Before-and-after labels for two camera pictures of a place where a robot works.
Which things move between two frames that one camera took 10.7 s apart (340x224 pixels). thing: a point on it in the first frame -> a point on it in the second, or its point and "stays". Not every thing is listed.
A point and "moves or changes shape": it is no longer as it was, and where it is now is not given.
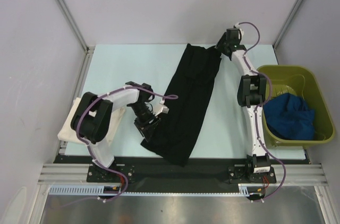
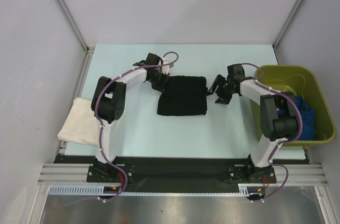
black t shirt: [185, 100] moves or changes shape
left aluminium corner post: [89, 50] stays
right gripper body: [222, 43] -> [226, 87]
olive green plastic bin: [299, 80] stays
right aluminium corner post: [295, 9] stays
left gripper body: [144, 116] -> [158, 80]
